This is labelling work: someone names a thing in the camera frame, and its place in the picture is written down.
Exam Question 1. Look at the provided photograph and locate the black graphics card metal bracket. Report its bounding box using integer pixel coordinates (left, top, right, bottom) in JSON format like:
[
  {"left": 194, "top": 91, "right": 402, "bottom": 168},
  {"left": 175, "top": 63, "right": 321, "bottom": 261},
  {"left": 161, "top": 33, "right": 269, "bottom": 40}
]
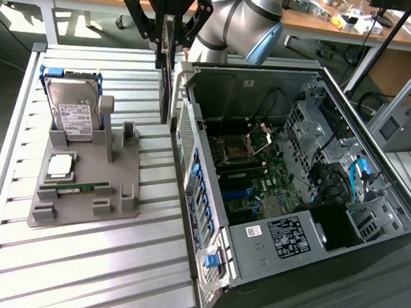
[{"left": 150, "top": 13, "right": 179, "bottom": 126}]

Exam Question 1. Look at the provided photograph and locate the blue plastic disk carrier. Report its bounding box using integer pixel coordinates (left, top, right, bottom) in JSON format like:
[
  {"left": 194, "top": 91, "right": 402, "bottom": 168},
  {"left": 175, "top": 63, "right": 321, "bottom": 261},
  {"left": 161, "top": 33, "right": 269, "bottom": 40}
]
[{"left": 34, "top": 63, "right": 108, "bottom": 136}]

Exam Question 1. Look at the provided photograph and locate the grey metal device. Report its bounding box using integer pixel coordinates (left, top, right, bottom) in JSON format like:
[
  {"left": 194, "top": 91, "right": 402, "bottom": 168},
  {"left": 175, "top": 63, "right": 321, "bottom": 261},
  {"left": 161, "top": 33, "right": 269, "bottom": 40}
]
[{"left": 284, "top": 0, "right": 325, "bottom": 15}]

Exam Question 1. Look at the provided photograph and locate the silver hard disk white label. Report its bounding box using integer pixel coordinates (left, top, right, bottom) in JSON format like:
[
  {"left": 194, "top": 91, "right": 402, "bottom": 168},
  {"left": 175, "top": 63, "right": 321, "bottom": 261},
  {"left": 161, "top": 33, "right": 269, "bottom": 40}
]
[{"left": 39, "top": 74, "right": 102, "bottom": 143}]

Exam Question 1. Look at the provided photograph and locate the open black silver PC case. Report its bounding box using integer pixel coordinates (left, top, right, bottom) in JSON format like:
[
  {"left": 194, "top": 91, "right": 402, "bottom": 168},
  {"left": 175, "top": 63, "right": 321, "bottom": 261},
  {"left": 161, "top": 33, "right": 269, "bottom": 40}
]
[{"left": 155, "top": 54, "right": 411, "bottom": 308}]

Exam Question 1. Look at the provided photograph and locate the silver socket cover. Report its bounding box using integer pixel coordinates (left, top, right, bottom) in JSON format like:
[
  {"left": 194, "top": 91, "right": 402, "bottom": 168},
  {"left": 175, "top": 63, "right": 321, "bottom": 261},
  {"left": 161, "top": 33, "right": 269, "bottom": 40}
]
[{"left": 243, "top": 121, "right": 275, "bottom": 156}]

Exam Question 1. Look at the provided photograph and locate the CPU socket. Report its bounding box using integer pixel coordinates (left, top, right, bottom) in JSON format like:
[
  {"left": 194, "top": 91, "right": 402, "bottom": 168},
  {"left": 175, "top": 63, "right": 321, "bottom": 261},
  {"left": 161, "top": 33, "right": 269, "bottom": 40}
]
[{"left": 220, "top": 136, "right": 255, "bottom": 165}]

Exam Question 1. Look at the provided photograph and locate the white black small box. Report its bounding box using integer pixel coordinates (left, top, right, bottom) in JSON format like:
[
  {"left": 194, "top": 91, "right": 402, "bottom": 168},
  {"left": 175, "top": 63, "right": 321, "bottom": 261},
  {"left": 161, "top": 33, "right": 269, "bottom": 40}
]
[{"left": 332, "top": 13, "right": 359, "bottom": 32}]

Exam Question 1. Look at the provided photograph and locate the silver disk bay cage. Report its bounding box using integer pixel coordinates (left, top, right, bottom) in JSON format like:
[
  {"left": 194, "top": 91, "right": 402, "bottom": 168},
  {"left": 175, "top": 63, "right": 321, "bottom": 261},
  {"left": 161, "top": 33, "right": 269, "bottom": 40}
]
[{"left": 282, "top": 96, "right": 337, "bottom": 164}]

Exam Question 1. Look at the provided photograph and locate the silver CPU chip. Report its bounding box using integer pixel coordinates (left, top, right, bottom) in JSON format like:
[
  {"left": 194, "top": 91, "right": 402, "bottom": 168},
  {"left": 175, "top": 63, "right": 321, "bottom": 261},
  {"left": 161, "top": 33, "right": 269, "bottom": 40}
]
[{"left": 46, "top": 152, "right": 77, "bottom": 181}]

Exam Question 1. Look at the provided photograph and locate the green Dell motherboard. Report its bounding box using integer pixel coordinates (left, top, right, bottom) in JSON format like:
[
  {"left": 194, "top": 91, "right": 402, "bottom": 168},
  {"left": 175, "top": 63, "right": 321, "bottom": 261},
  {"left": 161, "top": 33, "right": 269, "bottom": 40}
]
[{"left": 200, "top": 125, "right": 310, "bottom": 232}]

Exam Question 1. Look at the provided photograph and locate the green RAM stick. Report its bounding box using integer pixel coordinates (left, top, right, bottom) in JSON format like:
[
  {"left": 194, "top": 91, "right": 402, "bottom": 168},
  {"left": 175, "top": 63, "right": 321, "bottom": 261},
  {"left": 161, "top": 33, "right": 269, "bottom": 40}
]
[{"left": 53, "top": 179, "right": 109, "bottom": 195}]

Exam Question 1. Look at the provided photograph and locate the black monitor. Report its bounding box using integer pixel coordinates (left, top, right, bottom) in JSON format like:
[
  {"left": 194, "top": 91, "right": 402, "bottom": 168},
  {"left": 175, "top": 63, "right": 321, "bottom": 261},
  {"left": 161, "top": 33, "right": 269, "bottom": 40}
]
[{"left": 367, "top": 0, "right": 397, "bottom": 27}]

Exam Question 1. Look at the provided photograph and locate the black tripod pole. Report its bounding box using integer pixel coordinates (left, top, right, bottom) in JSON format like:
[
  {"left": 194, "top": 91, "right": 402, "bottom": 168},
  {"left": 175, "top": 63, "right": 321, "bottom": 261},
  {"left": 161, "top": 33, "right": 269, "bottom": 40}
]
[{"left": 343, "top": 0, "right": 411, "bottom": 102}]

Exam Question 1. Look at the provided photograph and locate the silver chipset heat sink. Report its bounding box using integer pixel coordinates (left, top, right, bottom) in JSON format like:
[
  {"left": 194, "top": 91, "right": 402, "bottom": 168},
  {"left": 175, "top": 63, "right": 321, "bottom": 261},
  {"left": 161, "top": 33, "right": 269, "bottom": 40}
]
[{"left": 261, "top": 195, "right": 285, "bottom": 219}]

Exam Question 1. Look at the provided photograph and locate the grey plastic parts rack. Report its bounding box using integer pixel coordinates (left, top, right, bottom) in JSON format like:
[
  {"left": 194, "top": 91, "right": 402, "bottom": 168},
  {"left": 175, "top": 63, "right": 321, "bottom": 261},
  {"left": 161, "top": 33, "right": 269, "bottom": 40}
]
[{"left": 26, "top": 91, "right": 148, "bottom": 235}]

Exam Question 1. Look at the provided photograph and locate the grey power supply unit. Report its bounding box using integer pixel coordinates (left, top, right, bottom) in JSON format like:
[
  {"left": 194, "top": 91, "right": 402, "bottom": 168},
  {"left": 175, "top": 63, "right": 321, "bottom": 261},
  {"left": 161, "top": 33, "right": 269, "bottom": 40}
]
[{"left": 221, "top": 203, "right": 333, "bottom": 289}]

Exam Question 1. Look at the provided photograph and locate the blue case latch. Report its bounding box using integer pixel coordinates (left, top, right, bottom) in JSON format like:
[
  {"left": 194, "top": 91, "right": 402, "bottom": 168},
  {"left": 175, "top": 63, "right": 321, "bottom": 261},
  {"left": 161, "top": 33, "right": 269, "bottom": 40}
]
[{"left": 203, "top": 252, "right": 220, "bottom": 269}]

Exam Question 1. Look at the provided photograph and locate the silver disk bay tray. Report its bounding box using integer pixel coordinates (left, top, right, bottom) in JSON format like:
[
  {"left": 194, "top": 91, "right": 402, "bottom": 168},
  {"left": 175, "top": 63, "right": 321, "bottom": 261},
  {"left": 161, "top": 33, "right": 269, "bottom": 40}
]
[{"left": 343, "top": 193, "right": 406, "bottom": 246}]

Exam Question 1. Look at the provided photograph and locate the thin black wire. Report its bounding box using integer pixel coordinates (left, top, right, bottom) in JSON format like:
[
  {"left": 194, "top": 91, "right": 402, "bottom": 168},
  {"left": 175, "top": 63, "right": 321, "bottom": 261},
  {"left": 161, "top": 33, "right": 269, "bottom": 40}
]
[{"left": 262, "top": 86, "right": 291, "bottom": 132}]

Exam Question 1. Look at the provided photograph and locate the black wire bundle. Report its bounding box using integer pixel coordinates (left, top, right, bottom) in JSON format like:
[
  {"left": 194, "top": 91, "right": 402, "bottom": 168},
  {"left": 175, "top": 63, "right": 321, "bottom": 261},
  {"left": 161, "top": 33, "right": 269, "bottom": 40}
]
[{"left": 307, "top": 157, "right": 353, "bottom": 207}]

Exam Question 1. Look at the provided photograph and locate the light blue wire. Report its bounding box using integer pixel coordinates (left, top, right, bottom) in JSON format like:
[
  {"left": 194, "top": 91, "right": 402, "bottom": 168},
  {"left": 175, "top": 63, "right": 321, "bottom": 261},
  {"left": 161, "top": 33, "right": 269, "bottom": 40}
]
[{"left": 345, "top": 153, "right": 372, "bottom": 208}]

